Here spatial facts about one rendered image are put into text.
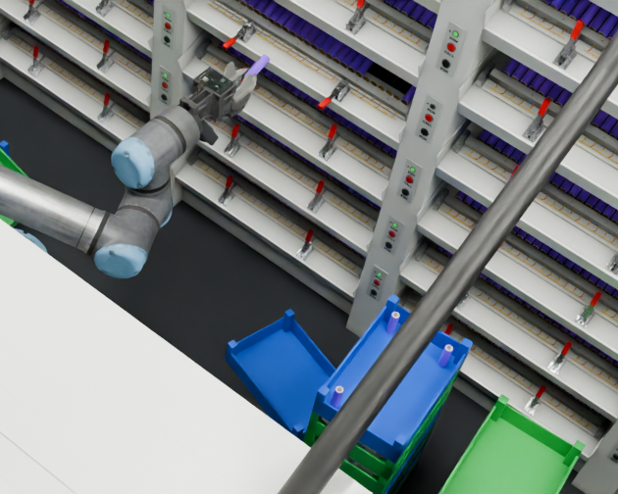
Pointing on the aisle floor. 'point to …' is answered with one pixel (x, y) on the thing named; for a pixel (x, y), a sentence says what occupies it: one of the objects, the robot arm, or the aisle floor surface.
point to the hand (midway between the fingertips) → (247, 77)
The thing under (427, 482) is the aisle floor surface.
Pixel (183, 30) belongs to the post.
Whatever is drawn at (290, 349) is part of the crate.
